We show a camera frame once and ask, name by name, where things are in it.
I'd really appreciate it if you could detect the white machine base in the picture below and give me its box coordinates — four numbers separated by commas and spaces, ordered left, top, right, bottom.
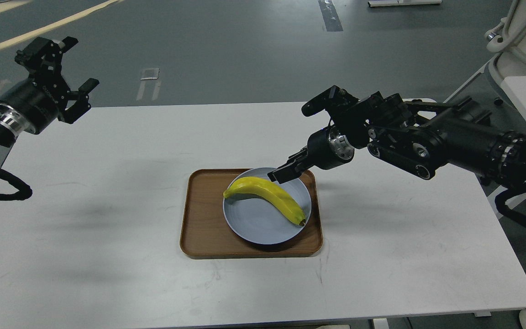
484, 0, 526, 84

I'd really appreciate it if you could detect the yellow banana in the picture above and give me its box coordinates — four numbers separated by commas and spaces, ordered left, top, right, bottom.
223, 176, 307, 227

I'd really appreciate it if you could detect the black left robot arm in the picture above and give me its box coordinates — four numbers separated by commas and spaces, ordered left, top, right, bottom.
0, 36, 100, 202

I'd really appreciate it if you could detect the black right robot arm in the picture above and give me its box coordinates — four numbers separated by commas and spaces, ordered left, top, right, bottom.
268, 85, 526, 227

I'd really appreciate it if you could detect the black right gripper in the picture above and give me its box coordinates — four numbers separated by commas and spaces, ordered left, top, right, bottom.
268, 128, 355, 184

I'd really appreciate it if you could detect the brown wooden tray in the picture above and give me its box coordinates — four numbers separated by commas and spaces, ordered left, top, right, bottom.
180, 169, 323, 260

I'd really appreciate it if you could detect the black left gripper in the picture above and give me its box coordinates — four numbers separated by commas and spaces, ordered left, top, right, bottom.
0, 36, 100, 135

